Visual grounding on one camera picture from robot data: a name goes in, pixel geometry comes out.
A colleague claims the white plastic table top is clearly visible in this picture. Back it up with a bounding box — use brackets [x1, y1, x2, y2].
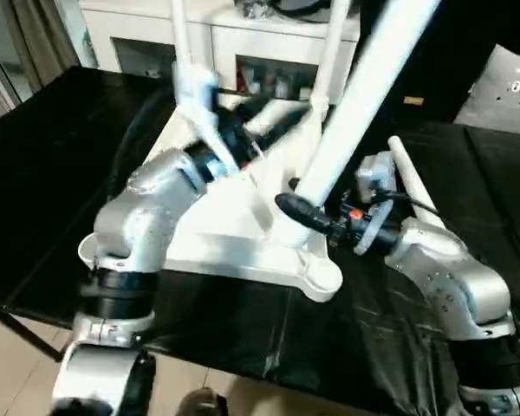
[77, 93, 344, 303]

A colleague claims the white plastic table leg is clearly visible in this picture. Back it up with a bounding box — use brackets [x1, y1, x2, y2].
[387, 136, 441, 226]
[311, 0, 351, 120]
[169, 0, 200, 105]
[281, 0, 442, 249]

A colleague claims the white glass-door cabinet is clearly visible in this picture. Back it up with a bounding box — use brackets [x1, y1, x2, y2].
[80, 0, 361, 101]

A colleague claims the dark grey round device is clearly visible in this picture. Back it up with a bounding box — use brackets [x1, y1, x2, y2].
[272, 0, 330, 13]

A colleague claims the black box with gold label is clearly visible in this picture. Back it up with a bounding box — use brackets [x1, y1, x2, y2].
[354, 0, 495, 127]

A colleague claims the grey cushion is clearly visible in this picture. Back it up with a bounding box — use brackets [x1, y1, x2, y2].
[452, 42, 520, 138]

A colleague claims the black work mat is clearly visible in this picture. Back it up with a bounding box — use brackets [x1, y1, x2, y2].
[0, 64, 520, 416]

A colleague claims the beige curtain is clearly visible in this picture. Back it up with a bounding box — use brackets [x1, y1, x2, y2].
[2, 0, 81, 90]

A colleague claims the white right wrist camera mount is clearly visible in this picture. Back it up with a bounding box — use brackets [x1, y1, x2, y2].
[353, 151, 398, 257]

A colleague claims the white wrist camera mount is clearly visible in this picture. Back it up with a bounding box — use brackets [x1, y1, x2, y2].
[353, 151, 398, 257]
[172, 64, 246, 179]

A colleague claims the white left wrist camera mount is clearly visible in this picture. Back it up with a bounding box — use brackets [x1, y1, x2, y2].
[172, 64, 246, 179]

